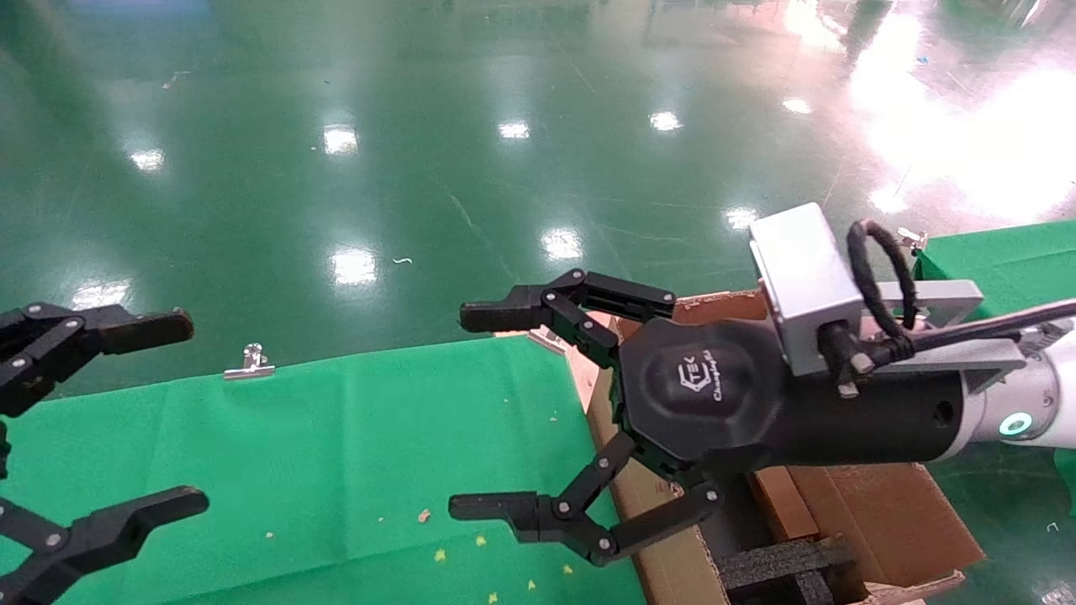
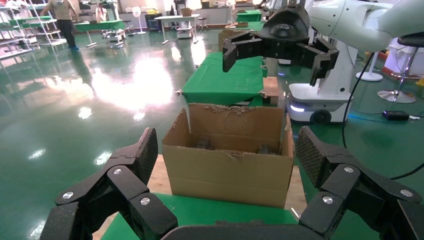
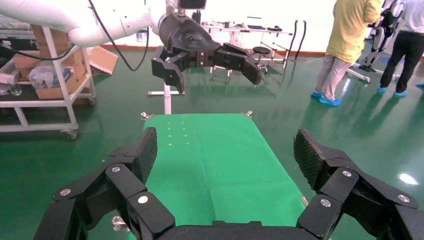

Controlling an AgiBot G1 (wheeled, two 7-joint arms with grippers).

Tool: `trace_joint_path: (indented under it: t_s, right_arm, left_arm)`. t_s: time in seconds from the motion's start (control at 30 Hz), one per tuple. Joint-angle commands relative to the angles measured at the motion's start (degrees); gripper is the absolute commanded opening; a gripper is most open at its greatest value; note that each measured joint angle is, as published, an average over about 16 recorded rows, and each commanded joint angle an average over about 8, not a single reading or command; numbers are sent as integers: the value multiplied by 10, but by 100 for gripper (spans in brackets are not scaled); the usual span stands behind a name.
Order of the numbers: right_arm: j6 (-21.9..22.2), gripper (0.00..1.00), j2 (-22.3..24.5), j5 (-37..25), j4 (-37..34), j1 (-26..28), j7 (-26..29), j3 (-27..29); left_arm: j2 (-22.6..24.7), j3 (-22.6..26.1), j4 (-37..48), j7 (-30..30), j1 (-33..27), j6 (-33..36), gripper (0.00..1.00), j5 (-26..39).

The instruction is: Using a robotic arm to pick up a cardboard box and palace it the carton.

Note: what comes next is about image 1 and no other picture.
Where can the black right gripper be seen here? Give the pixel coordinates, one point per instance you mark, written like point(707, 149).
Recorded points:
point(714, 395)

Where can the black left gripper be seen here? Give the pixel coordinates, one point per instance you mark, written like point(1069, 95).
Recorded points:
point(2, 449)

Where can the small brown cardboard box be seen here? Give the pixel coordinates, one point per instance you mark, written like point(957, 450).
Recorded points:
point(782, 504)

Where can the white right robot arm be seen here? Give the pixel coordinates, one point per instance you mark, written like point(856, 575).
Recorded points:
point(1055, 395)

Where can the large open cardboard carton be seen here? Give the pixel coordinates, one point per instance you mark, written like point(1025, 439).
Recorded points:
point(891, 512)

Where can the silver binder clip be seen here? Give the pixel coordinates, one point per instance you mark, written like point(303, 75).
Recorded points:
point(548, 340)
point(912, 239)
point(250, 368)

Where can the wide green table cloth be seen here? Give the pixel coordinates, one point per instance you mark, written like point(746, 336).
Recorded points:
point(294, 470)

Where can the black foam insert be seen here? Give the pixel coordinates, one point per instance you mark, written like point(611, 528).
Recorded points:
point(782, 567)

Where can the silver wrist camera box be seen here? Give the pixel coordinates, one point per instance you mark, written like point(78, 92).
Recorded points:
point(803, 281)

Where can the silver camera mount bracket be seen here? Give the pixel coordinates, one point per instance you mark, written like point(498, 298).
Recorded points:
point(941, 294)

